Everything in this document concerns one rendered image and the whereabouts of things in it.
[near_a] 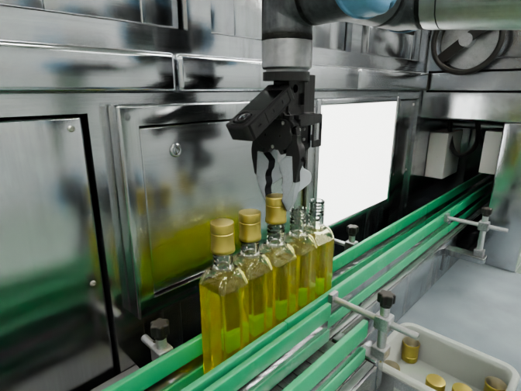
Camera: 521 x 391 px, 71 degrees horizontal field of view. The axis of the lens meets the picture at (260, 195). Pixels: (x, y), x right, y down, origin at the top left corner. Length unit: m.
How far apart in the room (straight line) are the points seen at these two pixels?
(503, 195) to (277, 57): 1.05
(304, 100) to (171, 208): 0.27
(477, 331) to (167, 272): 0.80
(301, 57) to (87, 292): 0.47
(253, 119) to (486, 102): 1.03
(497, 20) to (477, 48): 0.88
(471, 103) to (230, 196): 0.96
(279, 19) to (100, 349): 0.58
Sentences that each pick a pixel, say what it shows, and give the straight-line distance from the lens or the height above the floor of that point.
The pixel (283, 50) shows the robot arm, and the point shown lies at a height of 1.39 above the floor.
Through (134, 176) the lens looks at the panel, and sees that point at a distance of 0.57.
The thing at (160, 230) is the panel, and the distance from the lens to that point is 0.62.
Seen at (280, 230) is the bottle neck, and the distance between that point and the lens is 0.60.
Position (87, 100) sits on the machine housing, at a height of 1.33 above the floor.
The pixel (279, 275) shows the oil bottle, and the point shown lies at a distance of 0.61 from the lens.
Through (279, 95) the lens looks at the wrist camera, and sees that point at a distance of 0.54.
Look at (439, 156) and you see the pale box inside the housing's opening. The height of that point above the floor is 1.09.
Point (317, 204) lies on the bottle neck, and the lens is 0.68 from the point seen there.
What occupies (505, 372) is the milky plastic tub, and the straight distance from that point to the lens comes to 0.89.
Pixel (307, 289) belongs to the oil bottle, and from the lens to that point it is 0.69.
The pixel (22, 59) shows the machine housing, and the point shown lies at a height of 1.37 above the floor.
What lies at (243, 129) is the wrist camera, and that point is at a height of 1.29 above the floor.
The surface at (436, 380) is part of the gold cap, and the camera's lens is 0.84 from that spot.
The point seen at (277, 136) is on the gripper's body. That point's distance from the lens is 0.56.
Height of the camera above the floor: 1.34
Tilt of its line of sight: 16 degrees down
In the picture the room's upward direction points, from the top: straight up
